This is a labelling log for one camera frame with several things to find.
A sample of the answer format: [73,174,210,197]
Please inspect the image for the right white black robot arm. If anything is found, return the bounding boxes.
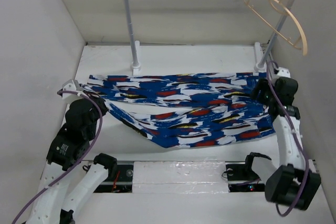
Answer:
[243,77,321,211]

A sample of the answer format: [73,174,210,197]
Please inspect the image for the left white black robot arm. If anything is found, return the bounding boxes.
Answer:
[26,97,118,223]

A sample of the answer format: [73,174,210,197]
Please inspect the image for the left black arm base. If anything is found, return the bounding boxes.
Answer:
[94,162,134,194]

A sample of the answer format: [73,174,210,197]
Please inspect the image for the beige plastic clothes hanger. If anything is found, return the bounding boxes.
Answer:
[242,0,308,56]

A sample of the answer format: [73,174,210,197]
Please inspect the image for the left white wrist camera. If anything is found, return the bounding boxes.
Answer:
[62,79,83,92]

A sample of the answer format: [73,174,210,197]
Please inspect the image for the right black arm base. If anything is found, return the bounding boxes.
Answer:
[222,162,265,193]

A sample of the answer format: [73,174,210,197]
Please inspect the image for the blue white red patterned trousers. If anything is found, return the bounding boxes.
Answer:
[83,72,275,148]

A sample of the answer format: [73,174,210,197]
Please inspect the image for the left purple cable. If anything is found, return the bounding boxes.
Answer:
[12,90,103,224]

